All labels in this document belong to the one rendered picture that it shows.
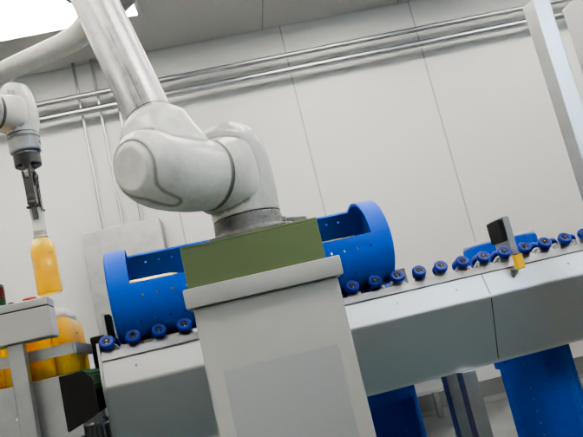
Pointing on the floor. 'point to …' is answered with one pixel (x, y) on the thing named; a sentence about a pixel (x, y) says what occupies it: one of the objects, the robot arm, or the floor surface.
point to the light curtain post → (558, 81)
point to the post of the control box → (23, 390)
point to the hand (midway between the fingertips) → (38, 222)
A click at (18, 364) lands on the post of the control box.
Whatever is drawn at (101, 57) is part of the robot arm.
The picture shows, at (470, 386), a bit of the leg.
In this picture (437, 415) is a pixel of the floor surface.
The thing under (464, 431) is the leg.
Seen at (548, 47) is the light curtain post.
